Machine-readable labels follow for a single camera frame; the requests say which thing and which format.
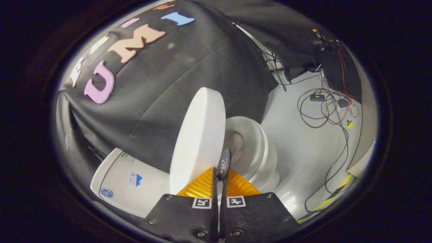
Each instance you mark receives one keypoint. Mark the black round lid pull tab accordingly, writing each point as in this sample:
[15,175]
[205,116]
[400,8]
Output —
[223,163]

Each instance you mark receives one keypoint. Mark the white board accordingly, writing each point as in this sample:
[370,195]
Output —
[366,155]

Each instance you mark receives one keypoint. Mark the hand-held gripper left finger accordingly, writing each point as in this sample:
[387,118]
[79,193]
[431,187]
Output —
[182,216]

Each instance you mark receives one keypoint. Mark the yellow black floor tape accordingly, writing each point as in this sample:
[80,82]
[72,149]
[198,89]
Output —
[329,199]

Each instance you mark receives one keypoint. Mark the black backdrop cloth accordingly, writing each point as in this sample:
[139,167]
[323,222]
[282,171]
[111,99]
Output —
[162,84]

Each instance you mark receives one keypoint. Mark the black tripod stand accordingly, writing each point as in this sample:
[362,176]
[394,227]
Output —
[275,69]

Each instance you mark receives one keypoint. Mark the white toilet lid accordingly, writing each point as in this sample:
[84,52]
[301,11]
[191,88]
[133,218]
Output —
[199,135]

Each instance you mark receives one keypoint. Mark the white toilet with tank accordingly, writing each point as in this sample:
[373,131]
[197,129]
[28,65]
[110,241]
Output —
[118,179]

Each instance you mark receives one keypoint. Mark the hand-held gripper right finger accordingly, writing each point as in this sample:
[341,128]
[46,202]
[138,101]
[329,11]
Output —
[253,216]

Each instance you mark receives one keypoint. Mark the black power adapter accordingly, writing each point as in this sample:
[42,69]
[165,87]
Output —
[317,98]

